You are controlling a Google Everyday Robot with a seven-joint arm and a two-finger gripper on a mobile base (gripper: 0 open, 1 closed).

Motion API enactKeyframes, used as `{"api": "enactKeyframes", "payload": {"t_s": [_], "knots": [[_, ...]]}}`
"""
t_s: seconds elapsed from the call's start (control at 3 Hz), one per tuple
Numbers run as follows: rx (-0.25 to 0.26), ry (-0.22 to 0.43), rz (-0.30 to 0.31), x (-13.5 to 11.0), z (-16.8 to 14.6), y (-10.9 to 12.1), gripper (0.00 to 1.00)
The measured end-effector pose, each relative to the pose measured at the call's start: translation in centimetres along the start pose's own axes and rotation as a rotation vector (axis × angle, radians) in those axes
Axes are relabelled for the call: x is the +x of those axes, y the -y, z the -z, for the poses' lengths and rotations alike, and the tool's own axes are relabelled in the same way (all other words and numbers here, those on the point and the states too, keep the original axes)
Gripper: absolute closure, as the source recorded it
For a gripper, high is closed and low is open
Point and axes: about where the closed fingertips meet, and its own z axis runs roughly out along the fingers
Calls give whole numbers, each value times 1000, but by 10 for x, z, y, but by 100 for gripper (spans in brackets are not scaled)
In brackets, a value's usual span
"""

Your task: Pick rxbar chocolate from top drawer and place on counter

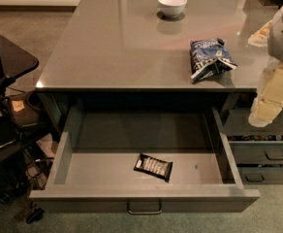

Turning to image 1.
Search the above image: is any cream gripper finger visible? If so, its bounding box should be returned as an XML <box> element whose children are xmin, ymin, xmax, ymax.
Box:
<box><xmin>248</xmin><ymin>100</ymin><xmax>282</xmax><ymax>127</ymax></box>

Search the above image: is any black rxbar chocolate bar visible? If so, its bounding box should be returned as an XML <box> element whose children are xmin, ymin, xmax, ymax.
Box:
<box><xmin>134</xmin><ymin>153</ymin><xmax>173</xmax><ymax>183</ymax></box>

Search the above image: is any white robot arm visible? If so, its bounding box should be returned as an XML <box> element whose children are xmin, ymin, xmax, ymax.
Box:
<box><xmin>248</xmin><ymin>6</ymin><xmax>283</xmax><ymax>127</ymax></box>

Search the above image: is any grey right upper drawer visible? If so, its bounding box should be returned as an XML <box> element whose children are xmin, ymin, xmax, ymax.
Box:
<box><xmin>224</xmin><ymin>109</ymin><xmax>283</xmax><ymax>136</ymax></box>

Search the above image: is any grey right lower drawer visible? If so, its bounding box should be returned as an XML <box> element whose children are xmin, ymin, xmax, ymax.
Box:
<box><xmin>238</xmin><ymin>168</ymin><xmax>283</xmax><ymax>184</ymax></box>

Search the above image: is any open grey top drawer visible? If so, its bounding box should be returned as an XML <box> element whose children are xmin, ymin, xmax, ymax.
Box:
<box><xmin>30</xmin><ymin>107</ymin><xmax>260</xmax><ymax>215</ymax></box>

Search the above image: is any blue chip bag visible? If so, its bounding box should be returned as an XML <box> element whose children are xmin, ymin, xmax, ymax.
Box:
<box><xmin>190</xmin><ymin>38</ymin><xmax>237</xmax><ymax>83</ymax></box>

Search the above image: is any white ceramic bowl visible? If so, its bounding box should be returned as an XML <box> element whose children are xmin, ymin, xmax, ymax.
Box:
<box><xmin>158</xmin><ymin>0</ymin><xmax>187</xmax><ymax>17</ymax></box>

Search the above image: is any brown box with note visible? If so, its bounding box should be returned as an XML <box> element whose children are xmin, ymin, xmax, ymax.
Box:
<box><xmin>9</xmin><ymin>91</ymin><xmax>42</xmax><ymax>127</ymax></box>

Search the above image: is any black clip on floor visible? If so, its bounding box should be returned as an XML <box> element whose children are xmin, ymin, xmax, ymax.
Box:
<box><xmin>26</xmin><ymin>208</ymin><xmax>45</xmax><ymax>224</ymax></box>

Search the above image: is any black round side table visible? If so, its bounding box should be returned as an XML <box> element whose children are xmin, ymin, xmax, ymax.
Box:
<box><xmin>0</xmin><ymin>35</ymin><xmax>39</xmax><ymax>92</ymax></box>

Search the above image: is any metal drawer handle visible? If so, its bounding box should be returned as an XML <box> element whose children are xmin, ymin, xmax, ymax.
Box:
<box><xmin>127</xmin><ymin>202</ymin><xmax>162</xmax><ymax>216</ymax></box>

